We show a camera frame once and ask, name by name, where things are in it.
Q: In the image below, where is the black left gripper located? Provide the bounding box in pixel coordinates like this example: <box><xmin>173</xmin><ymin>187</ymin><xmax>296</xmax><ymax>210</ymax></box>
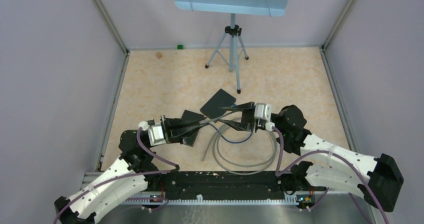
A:
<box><xmin>154</xmin><ymin>114</ymin><xmax>209</xmax><ymax>146</ymax></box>

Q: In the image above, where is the blue ethernet cable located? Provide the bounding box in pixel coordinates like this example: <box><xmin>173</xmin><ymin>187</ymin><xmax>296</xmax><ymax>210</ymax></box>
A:
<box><xmin>207</xmin><ymin>103</ymin><xmax>254</xmax><ymax>145</ymax></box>

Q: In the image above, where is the black mat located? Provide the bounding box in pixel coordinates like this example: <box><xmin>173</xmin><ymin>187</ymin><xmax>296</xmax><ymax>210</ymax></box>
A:
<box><xmin>181</xmin><ymin>109</ymin><xmax>206</xmax><ymax>147</ymax></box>

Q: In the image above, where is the black network switch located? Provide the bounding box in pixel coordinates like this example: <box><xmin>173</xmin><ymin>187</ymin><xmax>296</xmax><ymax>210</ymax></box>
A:
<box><xmin>200</xmin><ymin>88</ymin><xmax>237</xmax><ymax>119</ymax></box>

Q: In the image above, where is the grey cable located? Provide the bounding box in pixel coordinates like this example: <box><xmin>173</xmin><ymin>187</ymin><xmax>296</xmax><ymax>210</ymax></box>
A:
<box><xmin>198</xmin><ymin>111</ymin><xmax>278</xmax><ymax>176</ymax></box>

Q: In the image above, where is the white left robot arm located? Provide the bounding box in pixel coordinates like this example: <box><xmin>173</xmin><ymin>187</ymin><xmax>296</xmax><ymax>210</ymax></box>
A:
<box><xmin>53</xmin><ymin>114</ymin><xmax>208</xmax><ymax>224</ymax></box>

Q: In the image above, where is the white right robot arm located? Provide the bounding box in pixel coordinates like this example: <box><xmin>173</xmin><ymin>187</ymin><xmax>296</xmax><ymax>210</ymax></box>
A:
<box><xmin>223</xmin><ymin>102</ymin><xmax>404</xmax><ymax>212</ymax></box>

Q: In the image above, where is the small wooden cube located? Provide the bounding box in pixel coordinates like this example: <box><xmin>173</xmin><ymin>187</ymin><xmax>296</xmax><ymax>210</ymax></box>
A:
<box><xmin>155</xmin><ymin>51</ymin><xmax>163</xmax><ymax>59</ymax></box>

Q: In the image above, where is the light blue tripod stand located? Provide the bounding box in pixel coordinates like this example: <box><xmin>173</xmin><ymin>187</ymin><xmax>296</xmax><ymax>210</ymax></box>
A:
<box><xmin>174</xmin><ymin>0</ymin><xmax>289</xmax><ymax>94</ymax></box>

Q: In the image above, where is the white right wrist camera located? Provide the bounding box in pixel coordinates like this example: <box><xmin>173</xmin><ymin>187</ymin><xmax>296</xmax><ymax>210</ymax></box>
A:
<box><xmin>254</xmin><ymin>103</ymin><xmax>275</xmax><ymax>132</ymax></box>

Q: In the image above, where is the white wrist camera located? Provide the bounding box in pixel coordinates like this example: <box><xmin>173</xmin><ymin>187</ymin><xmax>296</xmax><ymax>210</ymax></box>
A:
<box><xmin>254</xmin><ymin>103</ymin><xmax>275</xmax><ymax>132</ymax></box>
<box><xmin>138</xmin><ymin>119</ymin><xmax>167</xmax><ymax>147</ymax></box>

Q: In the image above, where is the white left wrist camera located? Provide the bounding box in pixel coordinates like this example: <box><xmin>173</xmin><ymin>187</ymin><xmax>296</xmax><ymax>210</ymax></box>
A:
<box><xmin>138</xmin><ymin>119</ymin><xmax>167</xmax><ymax>147</ymax></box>

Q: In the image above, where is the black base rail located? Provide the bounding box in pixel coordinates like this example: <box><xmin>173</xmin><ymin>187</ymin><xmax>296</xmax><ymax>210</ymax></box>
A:
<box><xmin>129</xmin><ymin>170</ymin><xmax>327</xmax><ymax>202</ymax></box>

